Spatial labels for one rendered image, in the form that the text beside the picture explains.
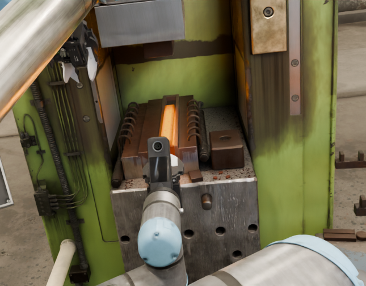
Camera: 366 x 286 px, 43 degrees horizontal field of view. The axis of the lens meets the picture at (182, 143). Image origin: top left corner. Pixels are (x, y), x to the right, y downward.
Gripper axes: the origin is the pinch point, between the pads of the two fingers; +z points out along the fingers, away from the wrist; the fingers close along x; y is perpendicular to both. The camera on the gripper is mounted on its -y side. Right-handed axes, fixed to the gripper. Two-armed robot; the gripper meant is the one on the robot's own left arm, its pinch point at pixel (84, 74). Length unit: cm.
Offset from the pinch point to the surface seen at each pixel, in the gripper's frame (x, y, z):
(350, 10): 258, -496, 376
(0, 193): -24.9, 12.9, 22.6
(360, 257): 61, 25, 50
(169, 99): 14, -36, 47
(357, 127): 142, -152, 219
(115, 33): 5.8, -14.5, 1.4
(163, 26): 17.2, -14.6, 1.3
